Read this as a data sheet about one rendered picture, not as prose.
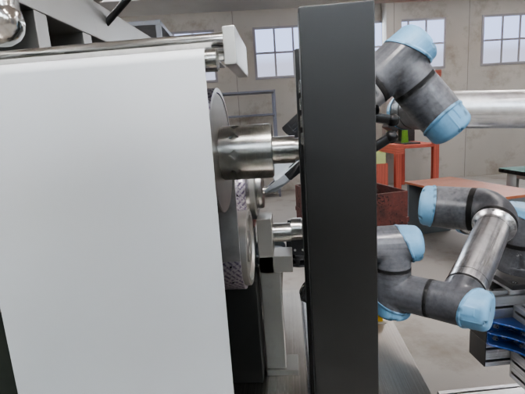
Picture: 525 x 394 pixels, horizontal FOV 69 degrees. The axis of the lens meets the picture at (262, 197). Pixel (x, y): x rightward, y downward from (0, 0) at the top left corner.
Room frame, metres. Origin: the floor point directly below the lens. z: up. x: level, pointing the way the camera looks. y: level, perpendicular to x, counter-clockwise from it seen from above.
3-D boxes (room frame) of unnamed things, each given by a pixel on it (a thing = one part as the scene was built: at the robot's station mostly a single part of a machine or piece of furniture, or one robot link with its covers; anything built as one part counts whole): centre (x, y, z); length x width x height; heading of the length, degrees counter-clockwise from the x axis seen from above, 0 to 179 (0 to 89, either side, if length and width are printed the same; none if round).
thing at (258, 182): (0.70, 0.01, 1.25); 0.07 x 0.02 x 0.07; 176
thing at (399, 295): (0.73, -0.27, 1.01); 0.11 x 0.08 x 0.11; 48
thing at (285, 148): (0.45, -0.05, 1.34); 0.06 x 0.03 x 0.03; 85
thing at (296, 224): (0.66, -0.06, 1.18); 0.04 x 0.02 x 0.04; 175
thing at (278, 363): (0.66, -0.02, 1.05); 0.06 x 0.05 x 0.31; 85
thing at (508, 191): (3.76, -2.06, 0.32); 1.19 x 0.61 x 0.64; 12
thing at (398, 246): (0.74, -0.26, 1.11); 0.11 x 0.08 x 0.09; 85
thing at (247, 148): (0.45, 0.01, 1.34); 0.06 x 0.06 x 0.06; 85
